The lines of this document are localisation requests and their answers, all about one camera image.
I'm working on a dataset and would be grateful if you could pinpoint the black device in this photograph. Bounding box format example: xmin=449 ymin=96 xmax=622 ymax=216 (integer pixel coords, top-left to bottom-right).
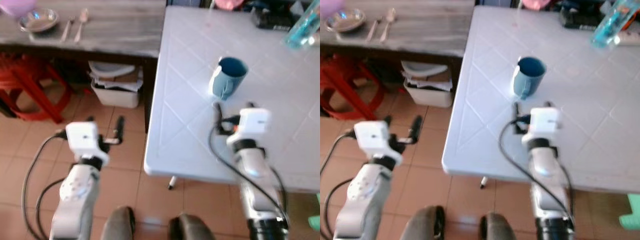
xmin=558 ymin=0 xmax=609 ymax=29
xmin=251 ymin=0 xmax=302 ymax=31

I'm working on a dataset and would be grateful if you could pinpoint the metal bowl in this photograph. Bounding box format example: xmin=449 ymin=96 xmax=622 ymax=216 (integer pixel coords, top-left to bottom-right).
xmin=18 ymin=8 xmax=60 ymax=35
xmin=325 ymin=7 xmax=367 ymax=34

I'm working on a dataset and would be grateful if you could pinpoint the robot right leg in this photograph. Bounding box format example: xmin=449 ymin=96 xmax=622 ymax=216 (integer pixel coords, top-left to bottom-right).
xmin=479 ymin=212 xmax=524 ymax=240
xmin=167 ymin=213 xmax=217 ymax=240

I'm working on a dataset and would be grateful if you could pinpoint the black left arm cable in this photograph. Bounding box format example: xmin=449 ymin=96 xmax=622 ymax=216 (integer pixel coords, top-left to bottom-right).
xmin=20 ymin=130 xmax=69 ymax=240
xmin=320 ymin=128 xmax=357 ymax=240

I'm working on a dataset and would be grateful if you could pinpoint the green plastic stool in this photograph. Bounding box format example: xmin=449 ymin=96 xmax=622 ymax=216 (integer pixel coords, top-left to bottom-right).
xmin=307 ymin=192 xmax=321 ymax=234
xmin=618 ymin=192 xmax=640 ymax=232

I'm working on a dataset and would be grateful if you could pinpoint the robot left leg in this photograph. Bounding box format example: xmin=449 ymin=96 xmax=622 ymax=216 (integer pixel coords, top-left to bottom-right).
xmin=101 ymin=206 xmax=136 ymax=240
xmin=399 ymin=204 xmax=446 ymax=240

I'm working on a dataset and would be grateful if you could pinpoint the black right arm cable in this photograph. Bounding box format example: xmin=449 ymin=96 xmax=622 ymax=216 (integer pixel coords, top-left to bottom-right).
xmin=207 ymin=115 xmax=292 ymax=227
xmin=498 ymin=116 xmax=576 ymax=226

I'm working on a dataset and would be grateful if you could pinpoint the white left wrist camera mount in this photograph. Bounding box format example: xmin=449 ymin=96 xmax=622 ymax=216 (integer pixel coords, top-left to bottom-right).
xmin=65 ymin=121 xmax=109 ymax=164
xmin=353 ymin=120 xmax=402 ymax=165

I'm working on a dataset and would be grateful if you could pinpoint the purple plastic container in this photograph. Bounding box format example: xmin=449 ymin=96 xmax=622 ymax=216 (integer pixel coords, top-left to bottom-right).
xmin=320 ymin=0 xmax=346 ymax=21
xmin=0 ymin=0 xmax=37 ymax=20

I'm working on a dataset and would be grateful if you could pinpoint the white plastic table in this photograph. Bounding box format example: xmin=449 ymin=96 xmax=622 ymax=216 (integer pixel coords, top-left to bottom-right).
xmin=143 ymin=5 xmax=321 ymax=195
xmin=441 ymin=5 xmax=640 ymax=196

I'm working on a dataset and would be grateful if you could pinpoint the red plastic stool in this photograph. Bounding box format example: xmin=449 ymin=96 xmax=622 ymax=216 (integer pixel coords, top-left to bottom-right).
xmin=320 ymin=53 xmax=386 ymax=122
xmin=0 ymin=52 xmax=74 ymax=124

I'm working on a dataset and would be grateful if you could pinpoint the white bin with papers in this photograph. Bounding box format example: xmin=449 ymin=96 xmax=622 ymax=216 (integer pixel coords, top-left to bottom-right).
xmin=401 ymin=60 xmax=455 ymax=109
xmin=88 ymin=60 xmax=144 ymax=110

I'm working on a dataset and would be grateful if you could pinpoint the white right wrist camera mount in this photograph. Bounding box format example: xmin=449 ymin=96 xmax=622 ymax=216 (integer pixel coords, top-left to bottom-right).
xmin=528 ymin=106 xmax=562 ymax=136
xmin=235 ymin=107 xmax=273 ymax=140

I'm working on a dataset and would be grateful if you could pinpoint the robot leg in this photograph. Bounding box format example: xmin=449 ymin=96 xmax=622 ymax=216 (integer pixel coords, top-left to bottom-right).
xmin=167 ymin=213 xmax=217 ymax=240
xmin=101 ymin=206 xmax=136 ymax=240
xmin=399 ymin=204 xmax=446 ymax=240
xmin=479 ymin=212 xmax=524 ymax=240

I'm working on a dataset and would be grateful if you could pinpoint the pink object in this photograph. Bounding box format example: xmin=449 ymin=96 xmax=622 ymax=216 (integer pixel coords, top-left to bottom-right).
xmin=212 ymin=0 xmax=246 ymax=12
xmin=519 ymin=0 xmax=554 ymax=12

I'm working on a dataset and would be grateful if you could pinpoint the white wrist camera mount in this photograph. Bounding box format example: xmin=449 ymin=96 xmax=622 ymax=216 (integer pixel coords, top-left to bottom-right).
xmin=235 ymin=107 xmax=273 ymax=140
xmin=353 ymin=120 xmax=402 ymax=165
xmin=65 ymin=121 xmax=109 ymax=164
xmin=528 ymin=106 xmax=562 ymax=136

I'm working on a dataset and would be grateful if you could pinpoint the blue mug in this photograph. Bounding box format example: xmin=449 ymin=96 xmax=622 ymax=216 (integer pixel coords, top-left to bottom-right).
xmin=510 ymin=56 xmax=547 ymax=100
xmin=208 ymin=56 xmax=249 ymax=101

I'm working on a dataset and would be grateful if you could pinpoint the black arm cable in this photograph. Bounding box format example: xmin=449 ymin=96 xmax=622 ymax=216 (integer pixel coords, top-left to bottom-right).
xmin=20 ymin=130 xmax=69 ymax=240
xmin=498 ymin=116 xmax=576 ymax=226
xmin=207 ymin=115 xmax=292 ymax=227
xmin=320 ymin=128 xmax=357 ymax=240

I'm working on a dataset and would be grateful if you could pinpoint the metal spoon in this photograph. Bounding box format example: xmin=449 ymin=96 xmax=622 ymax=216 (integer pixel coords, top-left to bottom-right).
xmin=73 ymin=8 xmax=90 ymax=45
xmin=378 ymin=7 xmax=397 ymax=44

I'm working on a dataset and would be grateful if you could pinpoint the clear blue water bottle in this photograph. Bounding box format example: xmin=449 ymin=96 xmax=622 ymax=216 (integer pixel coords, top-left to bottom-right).
xmin=591 ymin=0 xmax=640 ymax=50
xmin=284 ymin=0 xmax=321 ymax=50

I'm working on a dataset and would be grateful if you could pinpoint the grey wooden table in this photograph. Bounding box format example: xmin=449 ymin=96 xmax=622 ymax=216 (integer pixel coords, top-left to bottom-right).
xmin=320 ymin=0 xmax=476 ymax=101
xmin=0 ymin=0 xmax=167 ymax=134

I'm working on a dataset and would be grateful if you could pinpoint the metal fork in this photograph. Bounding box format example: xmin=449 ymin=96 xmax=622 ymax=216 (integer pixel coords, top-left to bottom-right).
xmin=364 ymin=16 xmax=384 ymax=43
xmin=60 ymin=16 xmax=76 ymax=43

